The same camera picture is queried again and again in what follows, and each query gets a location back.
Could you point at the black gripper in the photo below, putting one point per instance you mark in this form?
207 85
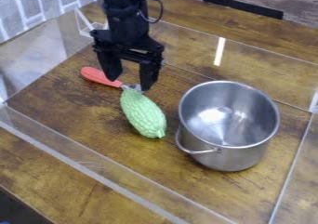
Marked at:
126 41

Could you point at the green bumpy bitter gourd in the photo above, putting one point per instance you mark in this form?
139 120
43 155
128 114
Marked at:
143 114

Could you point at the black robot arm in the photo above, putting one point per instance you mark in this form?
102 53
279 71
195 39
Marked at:
123 9

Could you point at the silver metal pot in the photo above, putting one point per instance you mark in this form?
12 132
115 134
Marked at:
229 121

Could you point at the red handled metal spoon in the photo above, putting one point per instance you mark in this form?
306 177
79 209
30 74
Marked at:
96 75

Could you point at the clear acrylic corner bracket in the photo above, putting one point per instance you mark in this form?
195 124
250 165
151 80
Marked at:
86 26

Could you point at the clear acrylic enclosure wall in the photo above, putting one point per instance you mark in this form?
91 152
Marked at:
75 162

